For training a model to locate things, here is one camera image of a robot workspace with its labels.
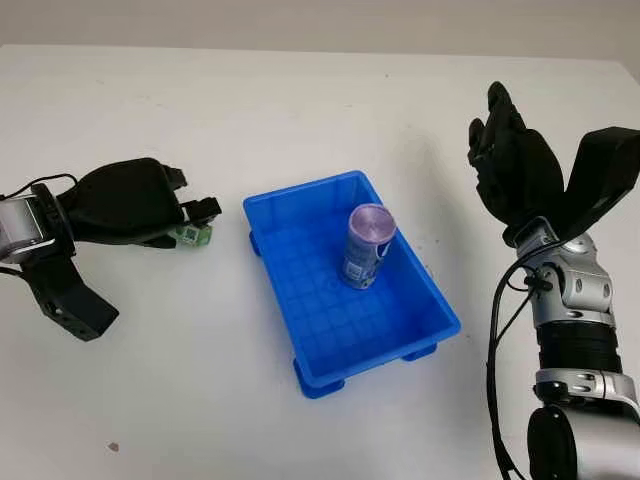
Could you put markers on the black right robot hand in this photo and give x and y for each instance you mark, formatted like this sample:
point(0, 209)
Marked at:
point(520, 175)

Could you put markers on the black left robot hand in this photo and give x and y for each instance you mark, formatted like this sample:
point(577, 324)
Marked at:
point(125, 200)

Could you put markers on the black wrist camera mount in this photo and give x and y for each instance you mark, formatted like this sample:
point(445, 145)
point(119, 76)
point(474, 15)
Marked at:
point(605, 175)
point(70, 300)

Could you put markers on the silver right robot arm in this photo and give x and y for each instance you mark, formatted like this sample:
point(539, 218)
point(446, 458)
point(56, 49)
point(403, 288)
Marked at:
point(580, 310)

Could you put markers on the blue plastic tray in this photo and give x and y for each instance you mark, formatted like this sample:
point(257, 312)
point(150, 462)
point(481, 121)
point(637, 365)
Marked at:
point(360, 320)

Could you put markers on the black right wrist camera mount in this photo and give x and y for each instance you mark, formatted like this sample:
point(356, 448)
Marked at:
point(605, 175)

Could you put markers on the green slim carton box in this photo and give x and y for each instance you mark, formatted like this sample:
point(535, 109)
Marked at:
point(192, 235)

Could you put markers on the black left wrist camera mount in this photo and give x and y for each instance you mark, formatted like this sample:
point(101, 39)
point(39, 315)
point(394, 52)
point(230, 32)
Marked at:
point(70, 300)

